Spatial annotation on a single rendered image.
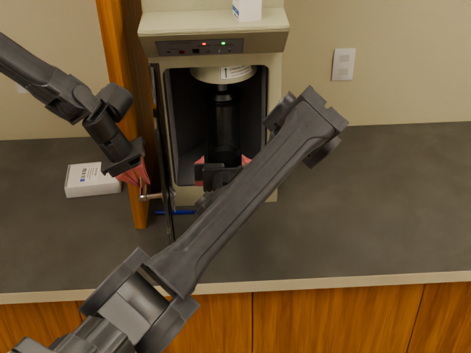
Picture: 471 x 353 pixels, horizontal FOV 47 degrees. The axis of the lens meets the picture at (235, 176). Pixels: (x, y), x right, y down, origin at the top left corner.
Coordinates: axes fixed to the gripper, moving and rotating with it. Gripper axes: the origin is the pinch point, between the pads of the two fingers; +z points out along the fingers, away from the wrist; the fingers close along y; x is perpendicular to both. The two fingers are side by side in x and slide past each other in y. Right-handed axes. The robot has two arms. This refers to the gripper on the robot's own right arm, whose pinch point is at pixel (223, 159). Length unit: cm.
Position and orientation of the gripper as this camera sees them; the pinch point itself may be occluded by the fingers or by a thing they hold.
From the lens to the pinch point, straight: 135.0
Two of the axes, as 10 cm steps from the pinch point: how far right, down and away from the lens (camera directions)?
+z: -0.6, -5.8, 8.1
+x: 0.0, 8.1, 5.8
